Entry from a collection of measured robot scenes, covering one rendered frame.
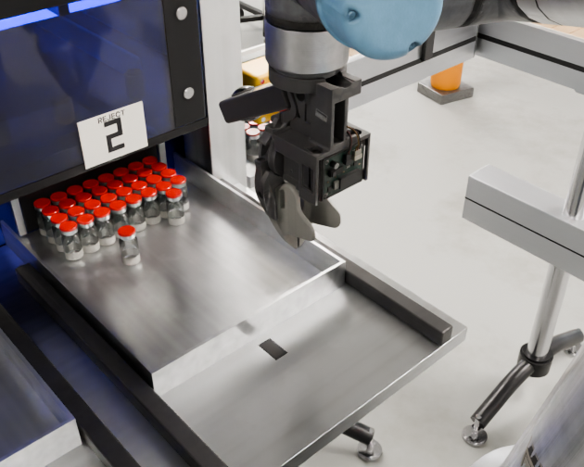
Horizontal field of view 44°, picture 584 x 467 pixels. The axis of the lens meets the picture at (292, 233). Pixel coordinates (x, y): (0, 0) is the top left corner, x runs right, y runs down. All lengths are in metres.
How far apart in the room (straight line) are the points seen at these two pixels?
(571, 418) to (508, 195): 1.36
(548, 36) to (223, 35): 0.75
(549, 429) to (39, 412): 0.51
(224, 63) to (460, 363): 1.29
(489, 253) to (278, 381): 1.75
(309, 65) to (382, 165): 2.21
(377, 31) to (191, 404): 0.40
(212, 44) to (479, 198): 0.97
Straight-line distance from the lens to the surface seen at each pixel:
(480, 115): 3.29
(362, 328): 0.80
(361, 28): 0.50
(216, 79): 0.95
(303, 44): 0.63
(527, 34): 1.52
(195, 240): 0.93
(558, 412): 0.36
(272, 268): 0.88
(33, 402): 0.77
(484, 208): 1.75
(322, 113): 0.65
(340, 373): 0.76
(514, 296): 2.29
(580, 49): 1.47
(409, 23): 0.52
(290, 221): 0.74
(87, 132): 0.87
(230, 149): 1.01
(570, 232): 1.64
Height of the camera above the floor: 1.43
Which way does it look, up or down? 36 degrees down
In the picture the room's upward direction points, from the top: straight up
